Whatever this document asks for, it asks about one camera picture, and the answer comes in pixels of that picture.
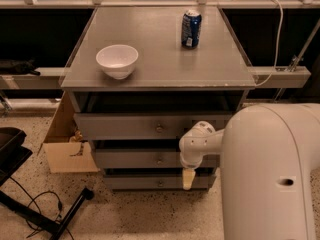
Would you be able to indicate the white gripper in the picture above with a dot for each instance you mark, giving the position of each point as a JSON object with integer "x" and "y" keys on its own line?
{"x": 190, "y": 161}

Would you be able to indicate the grey drawer cabinet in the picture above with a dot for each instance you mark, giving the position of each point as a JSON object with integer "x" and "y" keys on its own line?
{"x": 168, "y": 79}

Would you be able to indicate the cardboard box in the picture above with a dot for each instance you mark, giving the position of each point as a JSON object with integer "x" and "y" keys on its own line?
{"x": 65, "y": 149}

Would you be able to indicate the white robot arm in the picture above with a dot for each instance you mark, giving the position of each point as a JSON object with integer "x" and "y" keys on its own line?
{"x": 267, "y": 153}

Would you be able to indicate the white bowl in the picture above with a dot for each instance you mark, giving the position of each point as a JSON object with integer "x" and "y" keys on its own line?
{"x": 117, "y": 61}

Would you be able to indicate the grey top drawer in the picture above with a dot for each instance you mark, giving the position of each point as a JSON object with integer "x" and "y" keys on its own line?
{"x": 95, "y": 126}

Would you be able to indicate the grey drawer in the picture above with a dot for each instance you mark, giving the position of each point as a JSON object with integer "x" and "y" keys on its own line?
{"x": 145, "y": 153}
{"x": 95, "y": 126}
{"x": 156, "y": 178}

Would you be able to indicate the black cloth on rail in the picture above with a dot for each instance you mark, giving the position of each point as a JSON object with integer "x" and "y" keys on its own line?
{"x": 18, "y": 67}

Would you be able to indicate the blue soda can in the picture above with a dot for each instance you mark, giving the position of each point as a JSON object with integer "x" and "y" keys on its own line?
{"x": 191, "y": 28}

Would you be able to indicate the grey bottom drawer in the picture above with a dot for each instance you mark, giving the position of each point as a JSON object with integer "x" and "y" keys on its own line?
{"x": 156, "y": 178}

